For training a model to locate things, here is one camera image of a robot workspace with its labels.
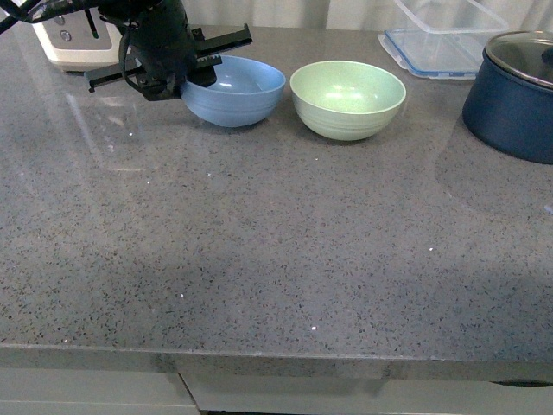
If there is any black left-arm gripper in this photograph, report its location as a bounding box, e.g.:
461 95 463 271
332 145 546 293
85 1 252 101

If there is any blue saucepan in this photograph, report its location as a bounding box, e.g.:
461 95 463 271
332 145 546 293
462 54 552 164

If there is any blue bowl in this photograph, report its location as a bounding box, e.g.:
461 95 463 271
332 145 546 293
181 55 286 128

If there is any blue-rimmed container lid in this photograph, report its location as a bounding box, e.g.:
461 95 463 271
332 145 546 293
378 29 490 80

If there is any green bowl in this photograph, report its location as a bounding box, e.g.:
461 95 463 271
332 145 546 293
289 61 407 141

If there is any glass pot lid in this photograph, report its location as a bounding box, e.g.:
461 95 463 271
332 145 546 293
485 31 552 89

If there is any clear plastic container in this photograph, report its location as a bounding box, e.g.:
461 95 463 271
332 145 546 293
394 0 508 34

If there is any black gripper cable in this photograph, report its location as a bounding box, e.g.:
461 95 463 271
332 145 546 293
0 0 100 35

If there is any cream toaster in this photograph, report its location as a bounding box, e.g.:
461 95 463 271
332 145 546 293
33 9 121 72

